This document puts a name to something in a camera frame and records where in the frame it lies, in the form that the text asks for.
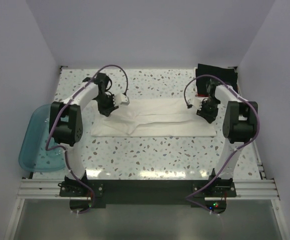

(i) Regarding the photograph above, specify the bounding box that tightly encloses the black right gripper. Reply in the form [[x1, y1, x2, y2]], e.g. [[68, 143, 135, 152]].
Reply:
[[197, 97, 221, 124]]

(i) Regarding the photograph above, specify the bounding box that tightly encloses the folded red t shirt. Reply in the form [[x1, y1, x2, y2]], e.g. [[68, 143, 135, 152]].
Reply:
[[196, 84, 240, 99]]

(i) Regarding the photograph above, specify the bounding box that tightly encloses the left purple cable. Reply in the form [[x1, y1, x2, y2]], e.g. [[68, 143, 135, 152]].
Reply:
[[44, 64, 129, 215]]

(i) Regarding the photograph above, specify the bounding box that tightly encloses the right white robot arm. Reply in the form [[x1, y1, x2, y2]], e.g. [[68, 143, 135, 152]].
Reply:
[[197, 79, 260, 197]]

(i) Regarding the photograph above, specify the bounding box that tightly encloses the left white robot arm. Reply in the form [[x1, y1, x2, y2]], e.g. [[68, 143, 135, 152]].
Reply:
[[45, 72, 118, 196]]

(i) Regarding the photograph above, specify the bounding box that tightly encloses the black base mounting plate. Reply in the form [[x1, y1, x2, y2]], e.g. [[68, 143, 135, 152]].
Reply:
[[58, 178, 237, 213]]

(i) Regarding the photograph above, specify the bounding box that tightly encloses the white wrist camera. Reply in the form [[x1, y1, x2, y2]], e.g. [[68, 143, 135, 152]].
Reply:
[[113, 93, 130, 106], [187, 98, 202, 110]]

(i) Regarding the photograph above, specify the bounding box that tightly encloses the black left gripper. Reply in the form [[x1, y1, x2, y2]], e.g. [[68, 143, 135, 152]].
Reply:
[[94, 93, 119, 117]]

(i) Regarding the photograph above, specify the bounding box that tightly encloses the white t shirt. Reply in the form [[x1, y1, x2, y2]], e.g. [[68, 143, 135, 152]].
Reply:
[[90, 98, 216, 137]]

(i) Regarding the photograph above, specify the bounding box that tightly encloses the teal transparent plastic bin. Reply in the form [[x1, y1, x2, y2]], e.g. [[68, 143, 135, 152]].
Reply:
[[18, 104, 65, 173]]

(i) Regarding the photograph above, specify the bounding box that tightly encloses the purple cable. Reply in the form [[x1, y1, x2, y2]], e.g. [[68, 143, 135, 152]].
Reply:
[[44, 64, 129, 215], [183, 74, 262, 210]]

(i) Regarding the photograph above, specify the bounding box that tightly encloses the folded black t shirt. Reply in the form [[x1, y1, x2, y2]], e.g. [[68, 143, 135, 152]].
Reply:
[[195, 63, 239, 97]]

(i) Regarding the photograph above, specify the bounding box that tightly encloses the aluminium frame rail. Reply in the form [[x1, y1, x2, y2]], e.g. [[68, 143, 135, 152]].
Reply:
[[17, 161, 280, 200]]

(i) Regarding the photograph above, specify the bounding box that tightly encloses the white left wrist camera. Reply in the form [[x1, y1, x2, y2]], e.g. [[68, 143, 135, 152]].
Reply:
[[113, 93, 130, 106]]

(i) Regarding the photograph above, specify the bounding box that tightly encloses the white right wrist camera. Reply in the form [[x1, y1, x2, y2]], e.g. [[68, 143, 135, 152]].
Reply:
[[187, 98, 202, 110]]

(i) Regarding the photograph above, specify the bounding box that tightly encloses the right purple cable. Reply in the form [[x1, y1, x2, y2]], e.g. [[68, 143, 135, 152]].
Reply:
[[183, 74, 262, 210]]

